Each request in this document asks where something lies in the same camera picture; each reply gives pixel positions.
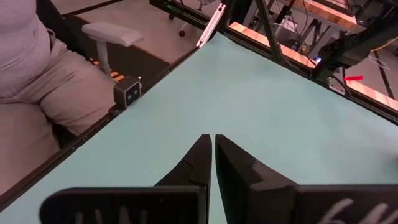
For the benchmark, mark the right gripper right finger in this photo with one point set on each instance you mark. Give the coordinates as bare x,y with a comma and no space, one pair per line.
242,186

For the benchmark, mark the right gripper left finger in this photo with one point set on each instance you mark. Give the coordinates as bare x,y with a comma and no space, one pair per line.
192,174

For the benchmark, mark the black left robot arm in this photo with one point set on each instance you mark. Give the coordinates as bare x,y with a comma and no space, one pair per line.
348,49

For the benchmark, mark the green table mat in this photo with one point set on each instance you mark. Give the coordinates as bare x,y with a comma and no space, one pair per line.
248,102

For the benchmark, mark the black hazard-striped floor mat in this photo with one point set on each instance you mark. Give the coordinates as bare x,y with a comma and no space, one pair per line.
140,62

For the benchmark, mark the silver aluminium extrusion bar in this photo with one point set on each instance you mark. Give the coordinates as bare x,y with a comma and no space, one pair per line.
211,25

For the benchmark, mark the red tape tag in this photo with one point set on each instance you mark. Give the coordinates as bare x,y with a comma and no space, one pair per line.
353,78

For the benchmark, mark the grey office chair armrest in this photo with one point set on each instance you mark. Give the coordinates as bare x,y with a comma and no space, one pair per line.
112,32

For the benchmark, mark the person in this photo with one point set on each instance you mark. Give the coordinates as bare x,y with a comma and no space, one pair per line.
31,77

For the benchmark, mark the wooden background table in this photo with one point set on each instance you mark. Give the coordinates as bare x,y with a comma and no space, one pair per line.
326,12

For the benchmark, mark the small black table camera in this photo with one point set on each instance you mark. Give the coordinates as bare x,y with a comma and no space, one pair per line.
127,93

